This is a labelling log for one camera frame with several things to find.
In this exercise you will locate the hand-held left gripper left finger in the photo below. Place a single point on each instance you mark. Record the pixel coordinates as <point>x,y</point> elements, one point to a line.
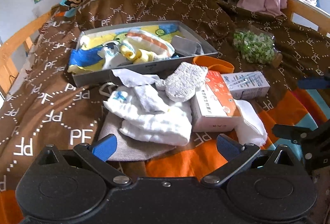
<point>104,148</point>

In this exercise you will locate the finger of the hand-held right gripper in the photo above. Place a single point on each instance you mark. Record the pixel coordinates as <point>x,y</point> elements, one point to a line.
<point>296,132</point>
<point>313,83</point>

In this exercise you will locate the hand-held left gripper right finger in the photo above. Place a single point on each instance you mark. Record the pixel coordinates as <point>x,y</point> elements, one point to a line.
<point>228,148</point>

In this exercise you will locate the white towel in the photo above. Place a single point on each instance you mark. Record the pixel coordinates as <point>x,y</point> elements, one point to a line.
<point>252,123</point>

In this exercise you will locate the white gauze cloth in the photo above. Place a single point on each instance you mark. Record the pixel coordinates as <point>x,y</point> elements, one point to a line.
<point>154,121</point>

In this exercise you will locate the grey box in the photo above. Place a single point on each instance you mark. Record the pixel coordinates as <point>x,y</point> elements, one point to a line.
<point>90,79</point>

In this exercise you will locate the white thin cloth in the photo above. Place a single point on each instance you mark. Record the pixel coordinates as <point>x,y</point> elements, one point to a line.
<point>129,77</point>

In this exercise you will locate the grey fuzzy sock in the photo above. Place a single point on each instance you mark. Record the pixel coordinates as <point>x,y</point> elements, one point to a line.
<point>183,85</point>

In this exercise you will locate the small white printed sock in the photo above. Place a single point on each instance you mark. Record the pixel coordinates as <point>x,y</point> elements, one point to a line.
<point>114,59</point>

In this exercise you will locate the black sock blue label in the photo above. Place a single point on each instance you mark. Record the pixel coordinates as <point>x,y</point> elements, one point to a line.
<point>178,55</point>

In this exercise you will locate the orange white carton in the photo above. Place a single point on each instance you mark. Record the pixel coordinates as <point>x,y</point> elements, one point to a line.
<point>214,103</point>

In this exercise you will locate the blue white carton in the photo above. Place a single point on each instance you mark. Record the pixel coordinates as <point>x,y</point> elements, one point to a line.
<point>247,83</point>

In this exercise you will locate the green sequin bottle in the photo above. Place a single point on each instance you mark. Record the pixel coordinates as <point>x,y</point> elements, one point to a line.
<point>254,46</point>

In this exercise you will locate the orange band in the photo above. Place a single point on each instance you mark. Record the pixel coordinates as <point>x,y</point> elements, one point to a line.
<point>206,60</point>

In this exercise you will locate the cartoon printed cloth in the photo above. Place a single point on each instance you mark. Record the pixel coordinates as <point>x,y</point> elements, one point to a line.
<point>85,57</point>

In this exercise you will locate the brown printed blanket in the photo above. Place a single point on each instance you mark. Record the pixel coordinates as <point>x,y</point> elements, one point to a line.
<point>180,2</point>

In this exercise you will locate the wooden bed rail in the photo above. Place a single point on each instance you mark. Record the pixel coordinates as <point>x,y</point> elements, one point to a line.
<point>10,51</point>
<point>309,11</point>

